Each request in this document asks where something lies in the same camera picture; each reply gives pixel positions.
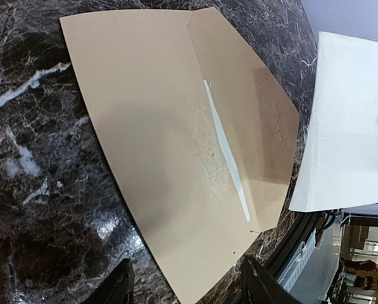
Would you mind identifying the brown kraft envelope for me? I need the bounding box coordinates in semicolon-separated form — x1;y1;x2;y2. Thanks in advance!
60;7;299;303

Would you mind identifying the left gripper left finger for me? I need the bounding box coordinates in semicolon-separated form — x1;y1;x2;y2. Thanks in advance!
84;258;135;304

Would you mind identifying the beige lined stationery sheet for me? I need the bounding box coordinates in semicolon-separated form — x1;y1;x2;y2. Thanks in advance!
289;32;378;212

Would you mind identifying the white slotted cable duct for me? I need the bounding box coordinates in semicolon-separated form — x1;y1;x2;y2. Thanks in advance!
277;229;317;293

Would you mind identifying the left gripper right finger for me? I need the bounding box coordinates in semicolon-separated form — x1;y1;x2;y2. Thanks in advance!
241;255;301;304

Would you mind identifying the black front frame rail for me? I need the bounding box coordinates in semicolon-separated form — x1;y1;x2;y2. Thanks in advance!
263;212;327;279

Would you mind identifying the white letter paper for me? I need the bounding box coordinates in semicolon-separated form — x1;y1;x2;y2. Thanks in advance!
203;79;251;222

